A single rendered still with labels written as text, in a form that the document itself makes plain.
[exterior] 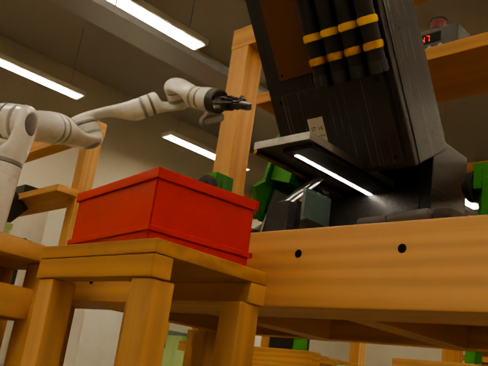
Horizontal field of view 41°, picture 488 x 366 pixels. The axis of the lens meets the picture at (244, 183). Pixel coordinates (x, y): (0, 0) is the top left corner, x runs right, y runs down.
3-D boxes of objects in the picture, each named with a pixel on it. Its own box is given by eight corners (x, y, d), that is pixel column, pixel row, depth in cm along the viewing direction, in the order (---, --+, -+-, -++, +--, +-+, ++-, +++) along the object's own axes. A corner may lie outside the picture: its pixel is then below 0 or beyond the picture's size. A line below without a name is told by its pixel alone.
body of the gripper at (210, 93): (200, 90, 194) (221, 93, 188) (221, 86, 200) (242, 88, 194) (201, 114, 197) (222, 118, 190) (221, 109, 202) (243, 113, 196)
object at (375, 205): (426, 271, 146) (433, 132, 156) (318, 274, 167) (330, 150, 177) (462, 287, 158) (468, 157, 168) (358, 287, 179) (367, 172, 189)
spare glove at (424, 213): (482, 234, 109) (483, 219, 110) (445, 217, 104) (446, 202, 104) (388, 243, 125) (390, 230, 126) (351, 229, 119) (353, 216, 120)
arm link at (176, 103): (189, 101, 216) (150, 116, 214) (181, 77, 211) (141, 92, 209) (194, 108, 210) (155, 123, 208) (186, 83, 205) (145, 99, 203)
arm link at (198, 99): (224, 121, 203) (211, 118, 208) (223, 86, 200) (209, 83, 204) (202, 126, 197) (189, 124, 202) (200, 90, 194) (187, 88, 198)
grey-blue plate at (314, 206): (301, 247, 140) (308, 186, 144) (294, 248, 141) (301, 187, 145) (327, 258, 146) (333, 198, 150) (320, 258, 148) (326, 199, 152)
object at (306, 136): (308, 144, 136) (310, 131, 137) (252, 155, 147) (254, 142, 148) (403, 197, 162) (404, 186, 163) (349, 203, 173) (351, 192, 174)
